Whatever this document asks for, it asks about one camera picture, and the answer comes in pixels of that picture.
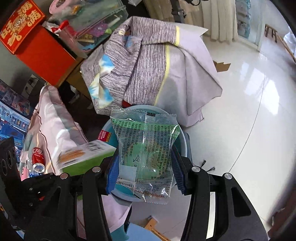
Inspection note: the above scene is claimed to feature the wooden stool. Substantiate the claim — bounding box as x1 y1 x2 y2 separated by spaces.
264 24 278 43

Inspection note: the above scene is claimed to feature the wall power socket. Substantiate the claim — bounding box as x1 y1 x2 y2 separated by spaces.
22 74 39 97

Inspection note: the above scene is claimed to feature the red cardboard gift box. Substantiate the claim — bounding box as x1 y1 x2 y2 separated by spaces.
1 1 76 87

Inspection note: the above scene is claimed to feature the clear green snack wrapper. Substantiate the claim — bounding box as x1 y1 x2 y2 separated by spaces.
110 108 181 204

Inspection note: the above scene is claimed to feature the black cable on floor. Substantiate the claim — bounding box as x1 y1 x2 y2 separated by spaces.
200 159 216 173

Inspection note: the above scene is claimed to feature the pink striped bed cover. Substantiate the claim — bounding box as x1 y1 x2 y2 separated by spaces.
20 85 131 240

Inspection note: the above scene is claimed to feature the green white cardboard box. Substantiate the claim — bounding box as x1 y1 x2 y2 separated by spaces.
57 140 116 176

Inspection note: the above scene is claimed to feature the cardboard scrap on floor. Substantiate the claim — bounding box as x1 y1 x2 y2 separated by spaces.
213 61 231 72

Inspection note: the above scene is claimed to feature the white curtain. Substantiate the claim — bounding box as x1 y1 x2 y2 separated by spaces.
201 0 238 43

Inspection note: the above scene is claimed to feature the grey purple draped blanket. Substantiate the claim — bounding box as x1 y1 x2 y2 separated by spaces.
80 16 222 127

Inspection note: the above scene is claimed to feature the blue toy playset box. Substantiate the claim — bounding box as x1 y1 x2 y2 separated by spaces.
0 81 33 162

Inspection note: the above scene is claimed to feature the red cola can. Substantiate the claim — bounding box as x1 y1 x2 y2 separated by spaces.
32 147 46 174

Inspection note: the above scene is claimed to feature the clear plastic toy bin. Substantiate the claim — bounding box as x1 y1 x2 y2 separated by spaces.
44 1 128 58

